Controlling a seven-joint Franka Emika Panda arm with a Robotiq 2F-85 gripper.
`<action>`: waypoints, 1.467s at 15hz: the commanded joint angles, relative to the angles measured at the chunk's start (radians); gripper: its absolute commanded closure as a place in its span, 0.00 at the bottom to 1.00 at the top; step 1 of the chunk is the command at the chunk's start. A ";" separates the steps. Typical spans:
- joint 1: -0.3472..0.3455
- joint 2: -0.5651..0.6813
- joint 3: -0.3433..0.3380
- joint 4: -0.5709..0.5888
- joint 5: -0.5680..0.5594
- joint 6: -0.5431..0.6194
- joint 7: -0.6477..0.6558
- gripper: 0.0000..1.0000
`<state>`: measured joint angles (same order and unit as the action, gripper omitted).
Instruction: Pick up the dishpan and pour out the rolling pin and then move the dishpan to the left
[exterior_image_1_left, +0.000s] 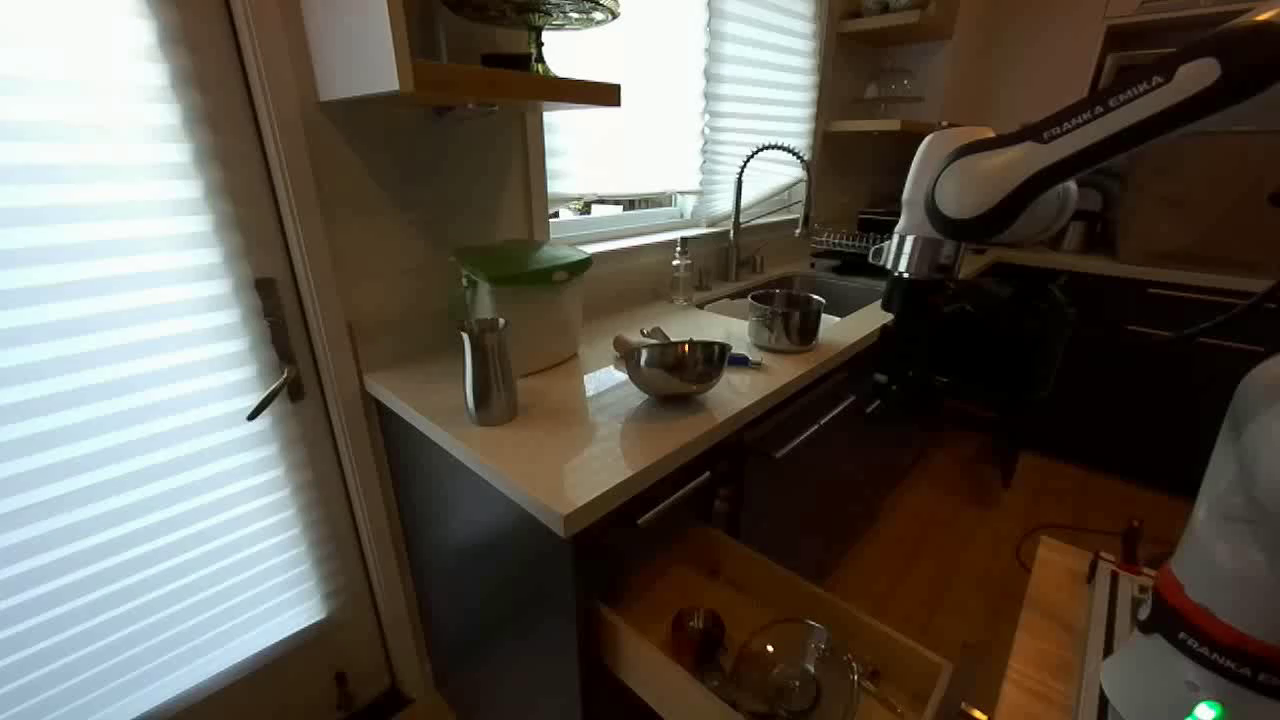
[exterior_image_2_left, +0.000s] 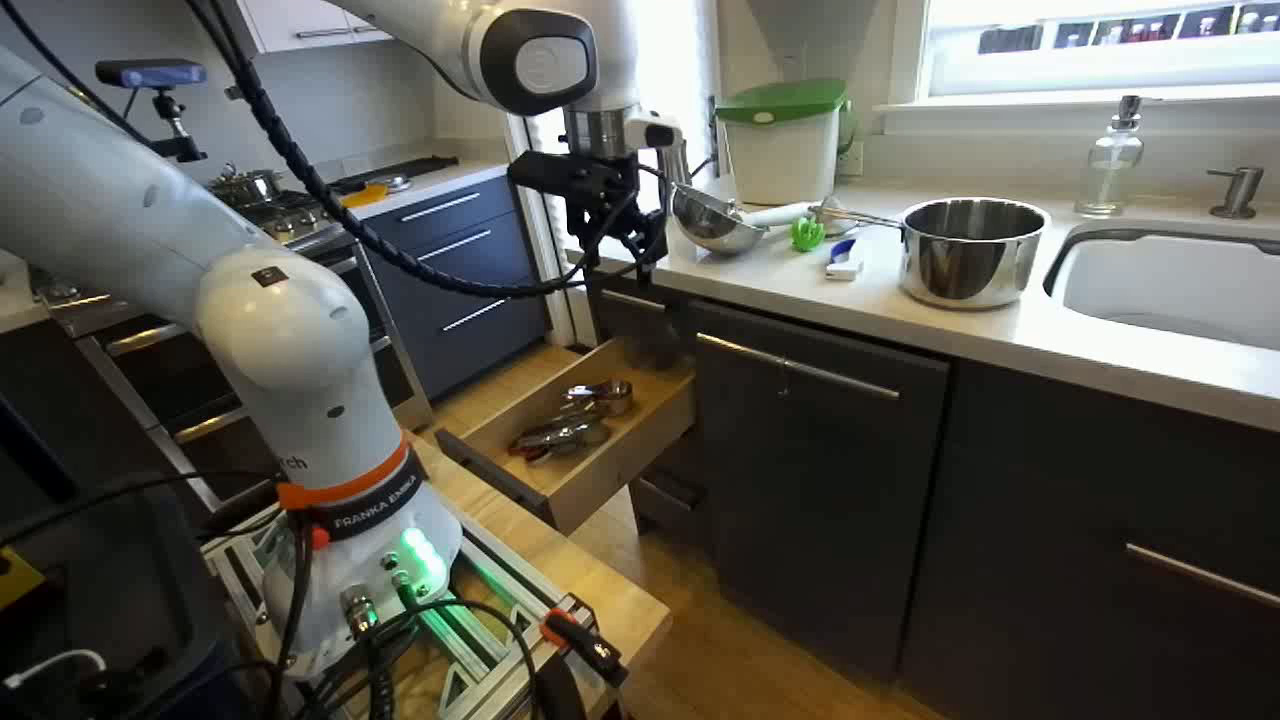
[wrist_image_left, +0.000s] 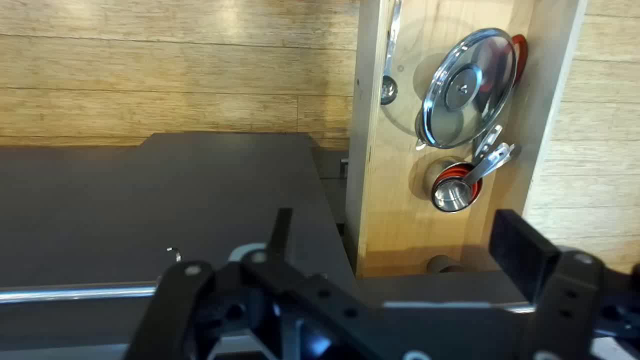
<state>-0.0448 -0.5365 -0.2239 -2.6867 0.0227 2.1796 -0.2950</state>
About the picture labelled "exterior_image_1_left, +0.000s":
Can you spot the open wooden drawer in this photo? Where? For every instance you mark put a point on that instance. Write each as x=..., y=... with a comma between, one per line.
x=711, y=628

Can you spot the stainless steel saucepan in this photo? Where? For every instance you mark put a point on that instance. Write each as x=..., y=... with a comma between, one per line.
x=787, y=316

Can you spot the glass pot lid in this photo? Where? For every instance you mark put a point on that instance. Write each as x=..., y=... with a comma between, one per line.
x=793, y=670

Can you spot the white bin with green lid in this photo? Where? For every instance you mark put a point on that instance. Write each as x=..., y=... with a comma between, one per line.
x=536, y=299

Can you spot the stainless steel mixing bowl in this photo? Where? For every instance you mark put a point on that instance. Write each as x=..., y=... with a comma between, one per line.
x=675, y=368

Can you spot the steel cylindrical canister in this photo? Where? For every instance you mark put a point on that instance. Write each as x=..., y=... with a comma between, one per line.
x=490, y=387

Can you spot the clear soap dispenser bottle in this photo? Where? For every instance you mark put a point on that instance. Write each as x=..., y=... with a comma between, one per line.
x=683, y=274

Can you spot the door lever handle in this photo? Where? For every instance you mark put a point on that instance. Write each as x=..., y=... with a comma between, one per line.
x=287, y=377

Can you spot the dark lower kitchen cabinet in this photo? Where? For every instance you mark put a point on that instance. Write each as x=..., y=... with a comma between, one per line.
x=548, y=552

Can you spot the wooden wall shelf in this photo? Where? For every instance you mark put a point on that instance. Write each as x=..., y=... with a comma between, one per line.
x=393, y=50

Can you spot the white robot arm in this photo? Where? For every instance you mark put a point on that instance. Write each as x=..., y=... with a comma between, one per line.
x=1211, y=637

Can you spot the kitchen sink basin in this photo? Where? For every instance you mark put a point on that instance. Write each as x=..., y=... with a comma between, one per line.
x=843, y=295

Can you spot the chrome kitchen faucet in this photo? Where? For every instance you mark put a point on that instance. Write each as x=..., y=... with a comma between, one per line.
x=793, y=199

